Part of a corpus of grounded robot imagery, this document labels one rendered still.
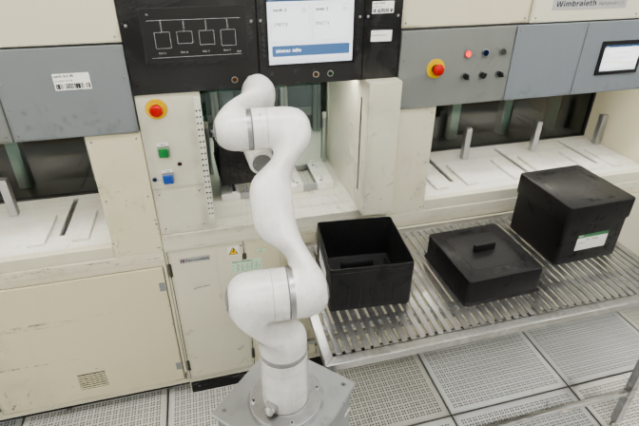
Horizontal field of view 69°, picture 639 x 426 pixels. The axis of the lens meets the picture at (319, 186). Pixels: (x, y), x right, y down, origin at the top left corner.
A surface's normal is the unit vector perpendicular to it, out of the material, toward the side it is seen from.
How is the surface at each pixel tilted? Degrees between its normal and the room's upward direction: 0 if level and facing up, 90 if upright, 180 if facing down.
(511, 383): 0
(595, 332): 0
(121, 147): 90
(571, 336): 0
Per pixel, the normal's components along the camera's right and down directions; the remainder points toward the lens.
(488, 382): 0.00, -0.88
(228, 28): 0.25, 0.47
